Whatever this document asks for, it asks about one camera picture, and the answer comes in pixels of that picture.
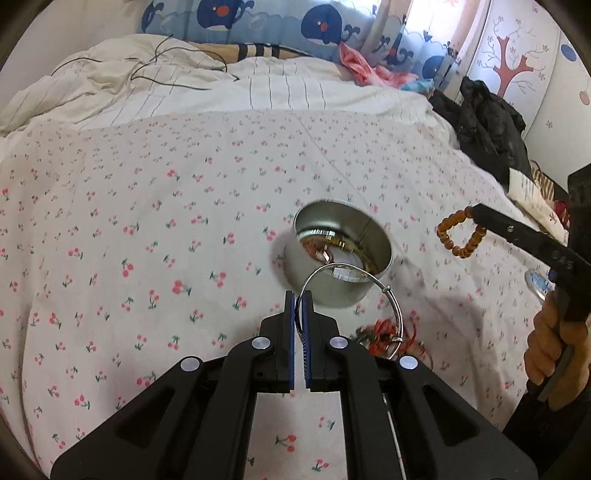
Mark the black jacket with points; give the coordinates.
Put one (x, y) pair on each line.
(485, 124)

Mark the white paper packet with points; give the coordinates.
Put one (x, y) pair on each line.
(531, 196)

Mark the round metal tin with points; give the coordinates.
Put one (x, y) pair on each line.
(332, 295)

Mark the blue white small object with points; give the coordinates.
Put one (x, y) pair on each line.
(538, 282)

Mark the white wardrobe with tree decal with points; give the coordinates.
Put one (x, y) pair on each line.
(531, 101)

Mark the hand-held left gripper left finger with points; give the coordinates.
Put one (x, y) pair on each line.
(289, 344)

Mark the white striped duvet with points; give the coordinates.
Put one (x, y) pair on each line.
(277, 87)

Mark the blue whale print cushion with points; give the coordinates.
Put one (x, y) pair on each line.
(277, 23)

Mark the tan black striped pillow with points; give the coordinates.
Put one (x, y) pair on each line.
(258, 50)

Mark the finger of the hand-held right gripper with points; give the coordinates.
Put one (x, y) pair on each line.
(521, 230)

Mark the person's right hand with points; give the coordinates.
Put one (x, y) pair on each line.
(542, 350)

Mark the pink cloth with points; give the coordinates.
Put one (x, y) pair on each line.
(364, 69)

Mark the person's right forearm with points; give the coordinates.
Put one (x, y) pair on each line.
(554, 445)

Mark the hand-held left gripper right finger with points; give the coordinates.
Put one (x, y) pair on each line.
(308, 364)

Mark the silver bangle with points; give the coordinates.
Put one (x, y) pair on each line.
(392, 289)

